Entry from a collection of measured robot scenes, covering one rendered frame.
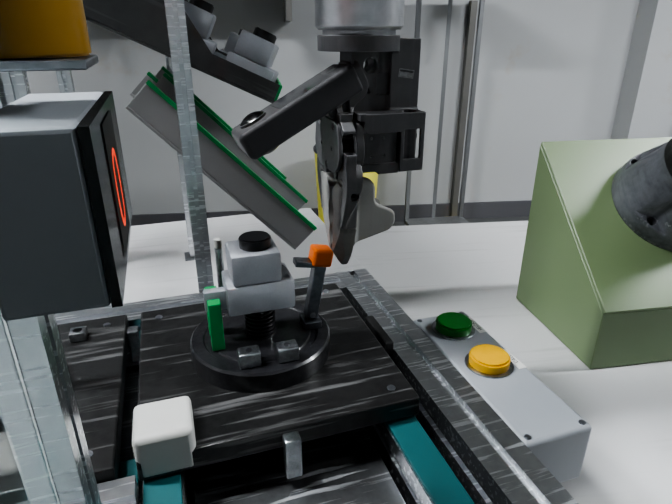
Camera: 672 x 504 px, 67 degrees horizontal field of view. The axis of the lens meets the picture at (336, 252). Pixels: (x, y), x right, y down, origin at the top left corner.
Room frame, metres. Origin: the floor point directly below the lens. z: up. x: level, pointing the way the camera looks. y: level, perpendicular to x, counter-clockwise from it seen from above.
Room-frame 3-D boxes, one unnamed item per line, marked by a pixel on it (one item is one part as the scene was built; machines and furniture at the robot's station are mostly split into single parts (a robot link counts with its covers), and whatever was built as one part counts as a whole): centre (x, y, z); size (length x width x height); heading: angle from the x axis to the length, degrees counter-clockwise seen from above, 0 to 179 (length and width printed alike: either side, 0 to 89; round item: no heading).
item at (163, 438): (0.32, 0.14, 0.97); 0.05 x 0.05 x 0.04; 18
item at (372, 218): (0.46, -0.03, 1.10); 0.06 x 0.03 x 0.09; 108
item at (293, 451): (0.32, 0.04, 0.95); 0.01 x 0.01 x 0.04; 18
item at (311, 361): (0.44, 0.08, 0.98); 0.14 x 0.14 x 0.02
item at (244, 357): (0.39, 0.08, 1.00); 0.02 x 0.01 x 0.02; 108
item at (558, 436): (0.43, -0.15, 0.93); 0.21 x 0.07 x 0.06; 18
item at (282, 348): (0.40, 0.05, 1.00); 0.02 x 0.01 x 0.02; 108
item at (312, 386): (0.44, 0.08, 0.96); 0.24 x 0.24 x 0.02; 18
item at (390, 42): (0.48, -0.03, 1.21); 0.09 x 0.08 x 0.12; 108
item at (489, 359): (0.43, -0.15, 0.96); 0.04 x 0.04 x 0.02
